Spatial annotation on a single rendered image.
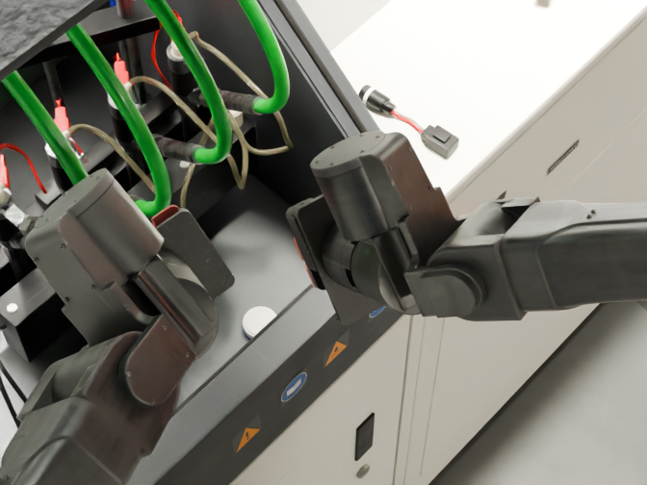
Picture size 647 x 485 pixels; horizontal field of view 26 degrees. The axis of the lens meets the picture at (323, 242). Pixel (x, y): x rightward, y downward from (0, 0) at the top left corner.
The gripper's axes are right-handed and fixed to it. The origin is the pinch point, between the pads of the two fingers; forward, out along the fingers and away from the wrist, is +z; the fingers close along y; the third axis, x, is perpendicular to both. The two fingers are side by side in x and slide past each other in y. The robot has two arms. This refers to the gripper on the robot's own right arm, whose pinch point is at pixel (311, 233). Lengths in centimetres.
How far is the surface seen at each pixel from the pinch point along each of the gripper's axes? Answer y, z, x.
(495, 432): -78, 95, -45
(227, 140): 7.2, 12.7, 0.2
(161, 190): 6.6, 9.8, 8.1
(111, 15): 18.9, 36.8, -0.1
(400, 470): -62, 71, -19
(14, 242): 4.1, 27.8, 19.6
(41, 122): 17.8, -0.3, 16.3
